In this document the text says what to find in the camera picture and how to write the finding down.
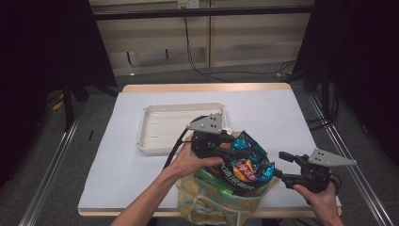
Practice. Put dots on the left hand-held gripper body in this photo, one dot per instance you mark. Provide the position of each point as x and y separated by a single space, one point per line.
207 142

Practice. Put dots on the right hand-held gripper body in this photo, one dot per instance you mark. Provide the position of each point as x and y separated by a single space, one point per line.
316 172

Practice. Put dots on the blue chip bag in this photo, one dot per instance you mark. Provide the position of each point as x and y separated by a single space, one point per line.
251 169

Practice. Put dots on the white plastic tray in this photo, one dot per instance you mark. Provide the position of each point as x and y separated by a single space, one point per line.
163 128

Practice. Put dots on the orange print cloth bag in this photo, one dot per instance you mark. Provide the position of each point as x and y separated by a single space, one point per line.
213 204

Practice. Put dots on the person's right hand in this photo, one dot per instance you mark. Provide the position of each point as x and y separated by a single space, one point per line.
320 197

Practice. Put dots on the person's left hand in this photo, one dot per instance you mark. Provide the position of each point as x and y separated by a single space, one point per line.
188 160

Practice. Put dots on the black metal stand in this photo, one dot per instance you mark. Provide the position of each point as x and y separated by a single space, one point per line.
326 94
67 103

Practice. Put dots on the white table sheet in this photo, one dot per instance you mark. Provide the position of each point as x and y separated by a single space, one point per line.
119 169

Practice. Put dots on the black curtain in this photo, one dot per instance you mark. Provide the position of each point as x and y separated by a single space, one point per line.
37 62
360 62

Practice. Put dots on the black horizontal bar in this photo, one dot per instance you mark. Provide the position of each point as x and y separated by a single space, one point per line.
200 12

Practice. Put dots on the metal floor rail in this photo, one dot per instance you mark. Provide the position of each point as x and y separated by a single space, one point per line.
360 179
47 175

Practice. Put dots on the white wall socket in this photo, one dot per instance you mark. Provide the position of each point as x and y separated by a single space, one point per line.
188 3

